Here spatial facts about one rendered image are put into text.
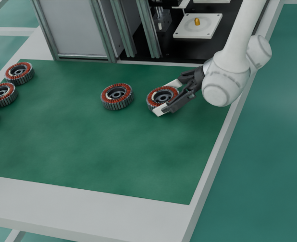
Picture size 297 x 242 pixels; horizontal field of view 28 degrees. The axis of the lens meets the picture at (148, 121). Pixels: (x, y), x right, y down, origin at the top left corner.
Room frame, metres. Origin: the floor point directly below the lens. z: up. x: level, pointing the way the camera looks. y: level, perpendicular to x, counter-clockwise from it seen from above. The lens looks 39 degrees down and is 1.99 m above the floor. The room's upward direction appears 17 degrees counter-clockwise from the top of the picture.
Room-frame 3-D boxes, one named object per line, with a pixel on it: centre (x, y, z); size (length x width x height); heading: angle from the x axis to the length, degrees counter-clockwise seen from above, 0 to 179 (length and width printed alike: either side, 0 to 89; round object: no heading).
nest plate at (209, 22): (1.95, -0.28, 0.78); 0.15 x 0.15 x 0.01; 57
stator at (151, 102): (1.58, -0.07, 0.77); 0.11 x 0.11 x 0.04
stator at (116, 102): (1.68, 0.08, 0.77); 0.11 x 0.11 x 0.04
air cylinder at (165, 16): (2.03, -0.16, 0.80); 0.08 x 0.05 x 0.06; 147
